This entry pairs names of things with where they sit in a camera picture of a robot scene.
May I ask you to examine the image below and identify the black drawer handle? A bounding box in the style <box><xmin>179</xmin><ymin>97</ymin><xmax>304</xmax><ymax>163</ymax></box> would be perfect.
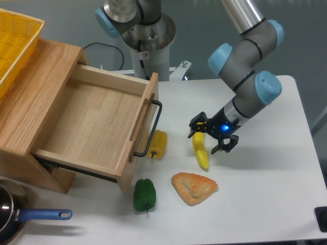
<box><xmin>133</xmin><ymin>100</ymin><xmax>162</xmax><ymax>158</ymax></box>

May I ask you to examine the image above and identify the black floor cable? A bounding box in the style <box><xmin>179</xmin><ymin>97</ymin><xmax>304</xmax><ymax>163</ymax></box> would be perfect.
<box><xmin>83</xmin><ymin>42</ymin><xmax>125</xmax><ymax>71</ymax></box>

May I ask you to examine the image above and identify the open wooden drawer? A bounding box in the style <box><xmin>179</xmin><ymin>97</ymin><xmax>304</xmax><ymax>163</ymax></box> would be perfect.
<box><xmin>31</xmin><ymin>64</ymin><xmax>158</xmax><ymax>193</ymax></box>

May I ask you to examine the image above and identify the blue handled frying pan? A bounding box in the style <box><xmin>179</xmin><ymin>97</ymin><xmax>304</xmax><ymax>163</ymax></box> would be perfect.
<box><xmin>1</xmin><ymin>179</ymin><xmax>73</xmax><ymax>244</ymax></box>

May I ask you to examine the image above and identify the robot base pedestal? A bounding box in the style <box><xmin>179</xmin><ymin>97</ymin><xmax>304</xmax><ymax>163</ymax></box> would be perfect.
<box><xmin>122</xmin><ymin>13</ymin><xmax>192</xmax><ymax>82</ymax></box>

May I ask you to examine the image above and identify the yellow bell pepper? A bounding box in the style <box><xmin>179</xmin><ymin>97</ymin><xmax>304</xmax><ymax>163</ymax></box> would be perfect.
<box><xmin>147</xmin><ymin>130</ymin><xmax>168</xmax><ymax>160</ymax></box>

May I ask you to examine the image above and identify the yellow plastic basket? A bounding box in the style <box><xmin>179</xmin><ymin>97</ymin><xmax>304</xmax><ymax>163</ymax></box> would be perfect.
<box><xmin>1</xmin><ymin>9</ymin><xmax>45</xmax><ymax>97</ymax></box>

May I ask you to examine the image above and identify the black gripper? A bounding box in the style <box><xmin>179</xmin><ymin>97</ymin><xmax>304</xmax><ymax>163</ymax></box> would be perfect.
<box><xmin>188</xmin><ymin>108</ymin><xmax>240</xmax><ymax>155</ymax></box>

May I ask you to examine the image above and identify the black corner device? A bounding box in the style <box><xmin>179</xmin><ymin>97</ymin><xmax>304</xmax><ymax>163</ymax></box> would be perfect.
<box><xmin>314</xmin><ymin>206</ymin><xmax>327</xmax><ymax>233</ymax></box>

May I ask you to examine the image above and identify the triangular bread pastry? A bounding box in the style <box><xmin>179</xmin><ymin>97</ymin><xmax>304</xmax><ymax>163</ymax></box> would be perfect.
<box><xmin>171</xmin><ymin>173</ymin><xmax>219</xmax><ymax>206</ymax></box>

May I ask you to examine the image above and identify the wooden drawer cabinet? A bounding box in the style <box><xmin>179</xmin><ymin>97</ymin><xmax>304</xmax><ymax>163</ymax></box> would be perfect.
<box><xmin>1</xmin><ymin>39</ymin><xmax>88</xmax><ymax>193</ymax></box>

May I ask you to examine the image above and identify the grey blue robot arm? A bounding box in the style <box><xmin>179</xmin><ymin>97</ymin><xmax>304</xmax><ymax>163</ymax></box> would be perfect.
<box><xmin>95</xmin><ymin>1</ymin><xmax>284</xmax><ymax>153</ymax></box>

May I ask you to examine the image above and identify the green bell pepper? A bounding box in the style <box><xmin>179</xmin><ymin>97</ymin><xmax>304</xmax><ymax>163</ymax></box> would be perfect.
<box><xmin>133</xmin><ymin>179</ymin><xmax>156</xmax><ymax>212</ymax></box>

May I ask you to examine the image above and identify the yellow banana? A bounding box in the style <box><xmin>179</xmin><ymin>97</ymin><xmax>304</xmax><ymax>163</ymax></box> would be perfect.
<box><xmin>192</xmin><ymin>132</ymin><xmax>209</xmax><ymax>171</ymax></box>

